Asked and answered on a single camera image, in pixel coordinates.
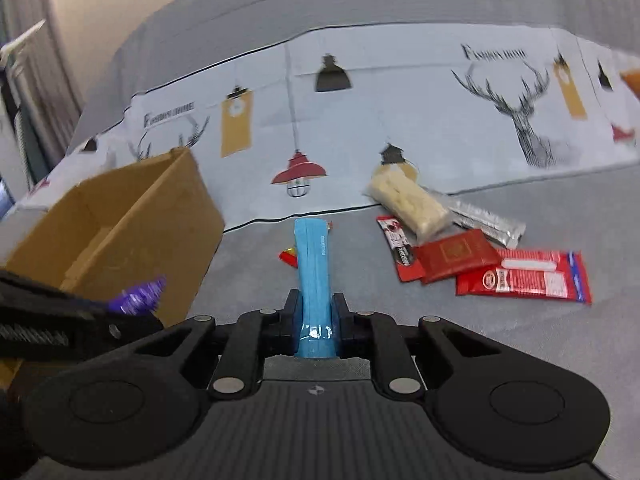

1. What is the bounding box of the dark red square packet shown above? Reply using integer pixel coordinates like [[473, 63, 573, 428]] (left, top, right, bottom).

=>
[[414, 229, 502, 286]]

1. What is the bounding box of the printed blanket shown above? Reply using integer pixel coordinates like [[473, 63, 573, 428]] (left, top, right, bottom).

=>
[[0, 22, 640, 233]]

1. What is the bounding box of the brown cardboard box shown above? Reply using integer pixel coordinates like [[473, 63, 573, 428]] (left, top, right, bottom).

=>
[[0, 147, 226, 392]]

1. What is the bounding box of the red and black snack packet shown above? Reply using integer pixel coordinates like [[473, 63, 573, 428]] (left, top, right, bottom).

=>
[[376, 215, 427, 284]]

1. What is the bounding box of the blue snack packet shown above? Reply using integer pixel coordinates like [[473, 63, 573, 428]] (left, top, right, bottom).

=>
[[292, 217, 342, 361]]

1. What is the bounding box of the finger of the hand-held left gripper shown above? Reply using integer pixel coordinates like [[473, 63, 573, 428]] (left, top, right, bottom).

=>
[[0, 269, 118, 317], [0, 302, 167, 362]]

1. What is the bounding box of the clear bag of white crackers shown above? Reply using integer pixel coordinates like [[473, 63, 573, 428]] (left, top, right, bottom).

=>
[[366, 166, 452, 241]]

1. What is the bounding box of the grey curtain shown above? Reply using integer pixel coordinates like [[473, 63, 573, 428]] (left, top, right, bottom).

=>
[[0, 0, 85, 171]]

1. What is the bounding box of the white rack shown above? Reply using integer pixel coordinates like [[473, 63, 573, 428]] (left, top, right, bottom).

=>
[[0, 19, 47, 72]]

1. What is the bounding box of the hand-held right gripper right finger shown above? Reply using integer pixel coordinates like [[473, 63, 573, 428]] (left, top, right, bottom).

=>
[[330, 292, 502, 397]]

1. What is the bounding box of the silver snack packet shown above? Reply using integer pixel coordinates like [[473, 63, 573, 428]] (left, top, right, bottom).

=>
[[434, 191, 527, 251]]

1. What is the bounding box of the large red snack packet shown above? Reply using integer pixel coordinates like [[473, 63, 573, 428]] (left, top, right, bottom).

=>
[[454, 248, 594, 306]]

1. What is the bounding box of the purple snack packet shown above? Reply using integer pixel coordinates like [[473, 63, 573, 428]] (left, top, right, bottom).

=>
[[106, 275, 168, 317]]

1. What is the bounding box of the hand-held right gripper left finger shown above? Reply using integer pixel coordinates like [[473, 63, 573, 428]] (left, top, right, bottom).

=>
[[131, 289, 303, 403]]

